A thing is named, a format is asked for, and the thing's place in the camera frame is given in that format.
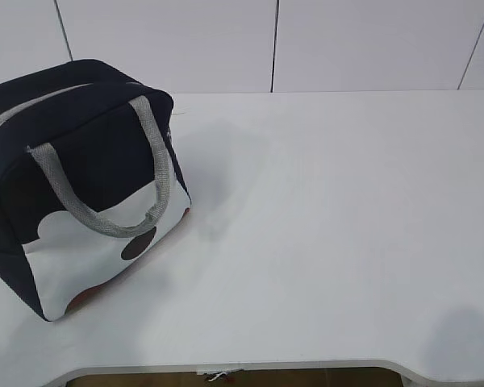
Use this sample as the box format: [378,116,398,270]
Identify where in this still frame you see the navy blue lunch bag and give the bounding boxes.
[0,60,191,321]

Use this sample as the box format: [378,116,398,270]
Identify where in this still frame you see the cables under table edge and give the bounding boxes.
[196,368,246,383]

